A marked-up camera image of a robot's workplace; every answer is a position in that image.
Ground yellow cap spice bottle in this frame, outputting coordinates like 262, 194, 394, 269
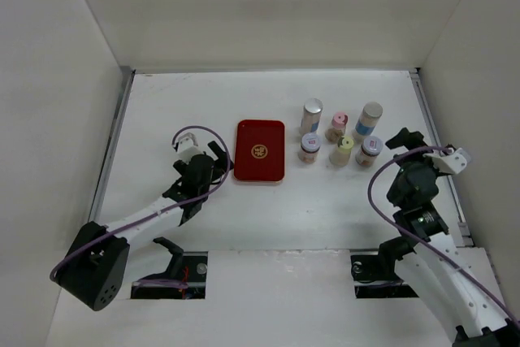
329, 136, 355, 167

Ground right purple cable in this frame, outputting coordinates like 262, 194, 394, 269
367, 145, 520, 323

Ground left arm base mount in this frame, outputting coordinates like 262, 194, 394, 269
130, 236, 209, 300

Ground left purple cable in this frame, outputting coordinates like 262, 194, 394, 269
50, 124, 233, 283

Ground pink cap spice bottle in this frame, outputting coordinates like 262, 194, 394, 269
325, 111, 349, 143

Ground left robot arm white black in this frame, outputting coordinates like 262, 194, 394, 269
50, 141, 233, 311

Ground white cap red label jar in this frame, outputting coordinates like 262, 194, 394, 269
298, 132, 322, 163

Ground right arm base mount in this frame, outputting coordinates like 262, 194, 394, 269
350, 236, 418, 299

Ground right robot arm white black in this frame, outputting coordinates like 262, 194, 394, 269
376, 128, 519, 346

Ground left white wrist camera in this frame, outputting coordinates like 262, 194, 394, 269
173, 132, 202, 164

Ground silver cap blue label bottle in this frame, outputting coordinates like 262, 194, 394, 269
353, 102, 384, 142

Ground purple cable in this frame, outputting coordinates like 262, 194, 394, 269
50, 124, 233, 283
367, 145, 520, 323

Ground silver cap tall bottle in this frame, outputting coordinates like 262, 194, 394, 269
300, 98, 323, 135

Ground white cap jar right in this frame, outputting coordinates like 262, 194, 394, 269
356, 136, 384, 167

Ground red rectangular tray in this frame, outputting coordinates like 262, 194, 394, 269
233, 119, 285, 183

